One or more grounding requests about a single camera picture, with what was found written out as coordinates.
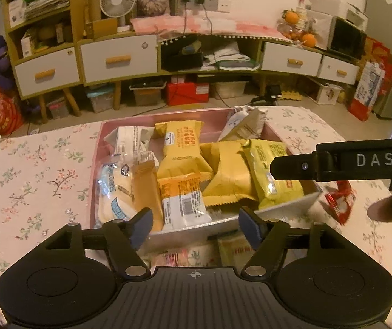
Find low wooden tv stand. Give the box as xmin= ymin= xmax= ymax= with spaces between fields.
xmin=158 ymin=33 xmax=362 ymax=91

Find cardboard tube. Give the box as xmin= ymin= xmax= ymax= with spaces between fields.
xmin=86 ymin=0 xmax=101 ymax=23

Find orange white snack packet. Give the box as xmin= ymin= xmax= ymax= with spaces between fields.
xmin=158 ymin=173 xmax=214 ymax=230

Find small clear storage bin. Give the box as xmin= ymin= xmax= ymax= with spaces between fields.
xmin=45 ymin=96 xmax=70 ymax=119

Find white appliance box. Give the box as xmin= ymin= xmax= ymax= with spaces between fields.
xmin=311 ymin=0 xmax=368 ymax=25

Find pink clear snack bag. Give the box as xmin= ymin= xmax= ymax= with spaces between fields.
xmin=150 ymin=247 xmax=197 ymax=268

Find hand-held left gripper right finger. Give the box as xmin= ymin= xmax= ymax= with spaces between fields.
xmin=239 ymin=206 xmax=349 ymax=278

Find yellow green snack packet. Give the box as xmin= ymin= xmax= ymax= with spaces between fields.
xmin=242 ymin=139 xmax=306 ymax=209

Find floral tablecloth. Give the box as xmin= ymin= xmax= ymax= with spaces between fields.
xmin=0 ymin=104 xmax=392 ymax=329

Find plain yellow snack packet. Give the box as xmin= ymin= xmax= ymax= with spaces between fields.
xmin=201 ymin=141 xmax=260 ymax=208

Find tall wooden shelf cabinet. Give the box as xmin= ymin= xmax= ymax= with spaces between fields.
xmin=3 ymin=0 xmax=84 ymax=124

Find white brown snack packet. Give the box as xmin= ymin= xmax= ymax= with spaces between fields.
xmin=218 ymin=106 xmax=268 ymax=143

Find stack of papers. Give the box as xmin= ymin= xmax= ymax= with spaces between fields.
xmin=23 ymin=0 xmax=71 ymax=21

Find white storage bin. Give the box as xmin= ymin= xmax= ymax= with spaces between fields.
xmin=213 ymin=81 xmax=248 ymax=100

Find wall socket strip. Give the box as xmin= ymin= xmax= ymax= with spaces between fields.
xmin=179 ymin=0 xmax=218 ymax=12

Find black bag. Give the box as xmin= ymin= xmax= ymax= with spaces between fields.
xmin=162 ymin=34 xmax=205 ymax=72

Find person's right hand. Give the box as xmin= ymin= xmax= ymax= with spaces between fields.
xmin=367 ymin=194 xmax=392 ymax=288

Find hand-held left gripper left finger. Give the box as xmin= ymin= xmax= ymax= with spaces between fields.
xmin=40 ymin=207 xmax=154 ymax=278

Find white drawer wooden handle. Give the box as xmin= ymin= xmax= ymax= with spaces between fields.
xmin=317 ymin=55 xmax=360 ymax=85
xmin=14 ymin=51 xmax=80 ymax=98
xmin=80 ymin=35 xmax=158 ymax=83
xmin=261 ymin=41 xmax=323 ymax=76

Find red box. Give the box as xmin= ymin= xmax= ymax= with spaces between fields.
xmin=166 ymin=81 xmax=211 ymax=106

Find yellow blue-logo snack packet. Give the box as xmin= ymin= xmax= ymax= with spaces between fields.
xmin=154 ymin=120 xmax=214 ymax=179

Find pink cardboard box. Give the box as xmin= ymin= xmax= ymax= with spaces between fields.
xmin=90 ymin=108 xmax=322 ymax=252

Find red white snack packet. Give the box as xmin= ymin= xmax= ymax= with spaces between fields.
xmin=323 ymin=181 xmax=356 ymax=225

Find pale yellow flat snack packet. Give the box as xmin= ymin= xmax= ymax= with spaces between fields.
xmin=217 ymin=235 xmax=256 ymax=268

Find brown cardboard box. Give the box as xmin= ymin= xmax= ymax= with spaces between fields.
xmin=86 ymin=19 xmax=118 ymax=39

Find black power cable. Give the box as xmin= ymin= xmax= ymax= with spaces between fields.
xmin=181 ymin=3 xmax=214 ymax=35

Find white blue snack packet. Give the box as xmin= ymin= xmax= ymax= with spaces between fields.
xmin=95 ymin=158 xmax=138 ymax=228

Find orange clear snack packet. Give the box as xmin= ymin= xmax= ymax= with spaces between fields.
xmin=129 ymin=152 xmax=164 ymax=232

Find oranges in bowl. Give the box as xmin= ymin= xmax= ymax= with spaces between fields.
xmin=277 ymin=7 xmax=317 ymax=49

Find wooden drawer cabinet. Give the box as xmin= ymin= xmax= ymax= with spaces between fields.
xmin=77 ymin=24 xmax=160 ymax=110

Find black device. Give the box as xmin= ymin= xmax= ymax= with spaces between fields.
xmin=252 ymin=85 xmax=282 ymax=105

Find red carton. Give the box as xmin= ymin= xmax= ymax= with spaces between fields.
xmin=348 ymin=60 xmax=387 ymax=121

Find clear bin teal lid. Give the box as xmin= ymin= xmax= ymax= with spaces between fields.
xmin=86 ymin=86 xmax=115 ymax=113

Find red printed gift bag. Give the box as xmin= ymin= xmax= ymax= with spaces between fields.
xmin=0 ymin=86 xmax=24 ymax=136

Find clear bin black lid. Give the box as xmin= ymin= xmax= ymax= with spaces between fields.
xmin=130 ymin=80 xmax=166 ymax=107

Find small white box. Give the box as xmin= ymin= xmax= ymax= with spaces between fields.
xmin=21 ymin=32 xmax=34 ymax=59

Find white box brown print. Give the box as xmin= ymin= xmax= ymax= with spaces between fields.
xmin=307 ymin=77 xmax=342 ymax=105

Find pink cloth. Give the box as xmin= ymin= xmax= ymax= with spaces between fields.
xmin=130 ymin=15 xmax=286 ymax=42

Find white printed box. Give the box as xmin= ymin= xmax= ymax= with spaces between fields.
xmin=8 ymin=0 xmax=27 ymax=28

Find white microwave oven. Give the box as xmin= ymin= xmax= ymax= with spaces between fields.
xmin=326 ymin=16 xmax=368 ymax=61

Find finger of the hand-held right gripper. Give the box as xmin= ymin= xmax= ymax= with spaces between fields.
xmin=269 ymin=153 xmax=320 ymax=181

